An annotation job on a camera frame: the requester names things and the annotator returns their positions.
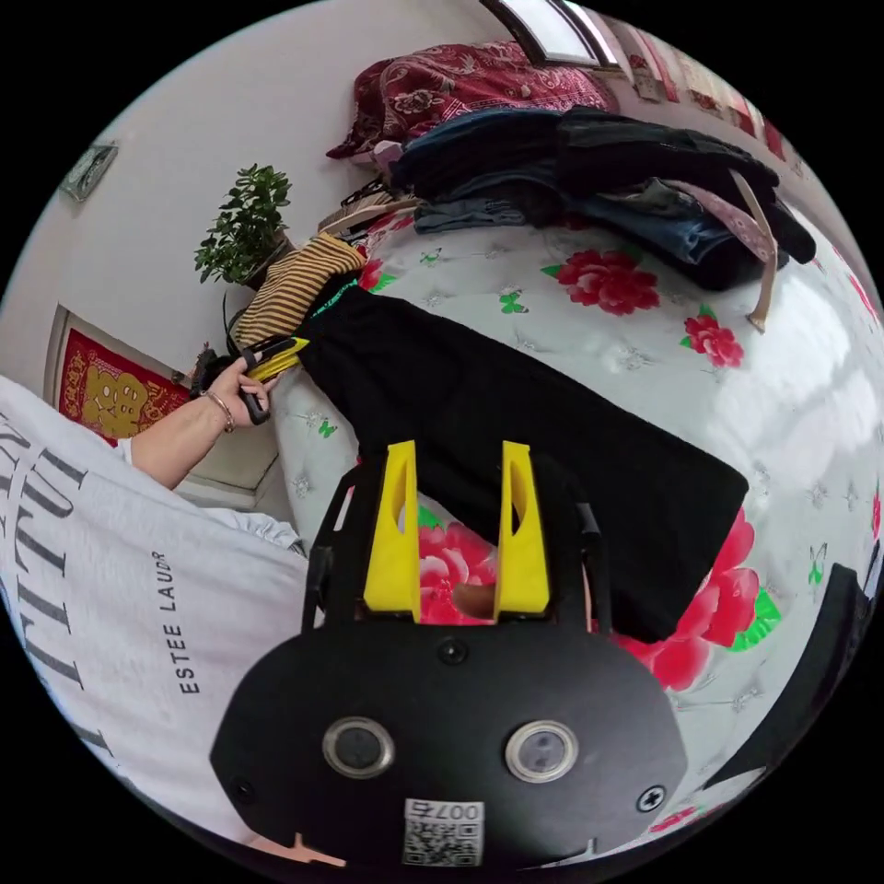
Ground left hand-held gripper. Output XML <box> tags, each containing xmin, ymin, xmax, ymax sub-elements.
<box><xmin>238</xmin><ymin>336</ymin><xmax>310</xmax><ymax>426</ymax></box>

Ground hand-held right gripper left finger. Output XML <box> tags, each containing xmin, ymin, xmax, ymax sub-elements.
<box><xmin>364</xmin><ymin>439</ymin><xmax>424</xmax><ymax>614</ymax></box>

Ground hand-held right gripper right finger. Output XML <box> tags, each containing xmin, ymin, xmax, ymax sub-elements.
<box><xmin>494</xmin><ymin>441</ymin><xmax>553</xmax><ymax>617</ymax></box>

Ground black long pants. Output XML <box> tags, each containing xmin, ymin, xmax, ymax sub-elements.
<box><xmin>297</xmin><ymin>278</ymin><xmax>751</xmax><ymax>645</ymax></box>

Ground person's left forearm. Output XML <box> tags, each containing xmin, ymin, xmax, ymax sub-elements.
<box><xmin>129</xmin><ymin>391</ymin><xmax>235</xmax><ymax>493</ymax></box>

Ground person's left hand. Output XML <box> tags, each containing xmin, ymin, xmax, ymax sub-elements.
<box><xmin>205</xmin><ymin>358</ymin><xmax>272</xmax><ymax>434</ymax></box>

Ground yellow striped garment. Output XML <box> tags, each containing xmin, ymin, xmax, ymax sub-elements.
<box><xmin>233</xmin><ymin>232</ymin><xmax>366</xmax><ymax>351</ymax></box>

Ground green potted plant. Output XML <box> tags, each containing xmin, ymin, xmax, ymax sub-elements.
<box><xmin>193</xmin><ymin>162</ymin><xmax>298</xmax><ymax>293</ymax></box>

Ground bed with floral sheet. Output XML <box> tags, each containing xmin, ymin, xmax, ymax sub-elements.
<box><xmin>274</xmin><ymin>200</ymin><xmax>884</xmax><ymax>841</ymax></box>

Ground person's body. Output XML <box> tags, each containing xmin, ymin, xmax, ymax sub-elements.
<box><xmin>0</xmin><ymin>375</ymin><xmax>312</xmax><ymax>852</ymax></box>

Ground red patterned blanket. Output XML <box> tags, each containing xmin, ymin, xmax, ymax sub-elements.
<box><xmin>325</xmin><ymin>40</ymin><xmax>621</xmax><ymax>162</ymax></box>

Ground pile of clothes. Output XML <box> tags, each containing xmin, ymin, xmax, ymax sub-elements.
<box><xmin>394</xmin><ymin>105</ymin><xmax>818</xmax><ymax>334</ymax></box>

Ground window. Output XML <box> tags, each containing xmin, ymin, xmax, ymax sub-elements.
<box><xmin>482</xmin><ymin>0</ymin><xmax>624</xmax><ymax>70</ymax></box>

